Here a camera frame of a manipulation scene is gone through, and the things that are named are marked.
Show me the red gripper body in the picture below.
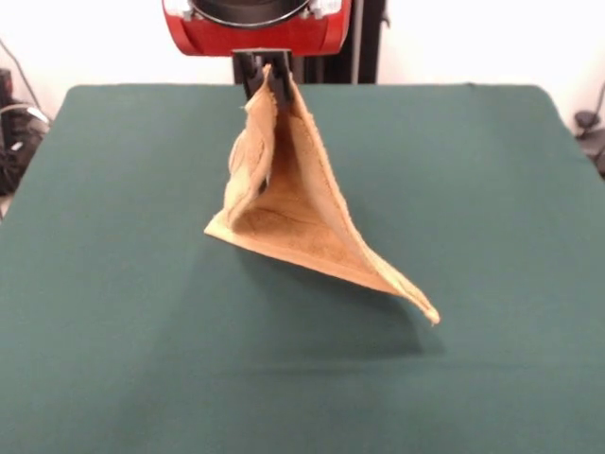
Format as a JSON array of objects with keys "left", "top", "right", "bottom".
[{"left": 162, "top": 0, "right": 345, "bottom": 59}]

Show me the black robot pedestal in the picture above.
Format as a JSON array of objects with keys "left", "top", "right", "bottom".
[{"left": 230, "top": 0, "right": 392, "bottom": 86}]

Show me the tan terry towel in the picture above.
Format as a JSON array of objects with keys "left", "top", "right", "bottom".
[{"left": 203, "top": 63, "right": 441, "bottom": 327}]

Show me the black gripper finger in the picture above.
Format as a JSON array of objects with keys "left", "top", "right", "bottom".
[
  {"left": 267, "top": 48, "right": 295, "bottom": 104},
  {"left": 233, "top": 48, "right": 268, "bottom": 101}
]

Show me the dark green table cloth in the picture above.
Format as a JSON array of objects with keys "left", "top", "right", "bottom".
[{"left": 0, "top": 82, "right": 605, "bottom": 454}]

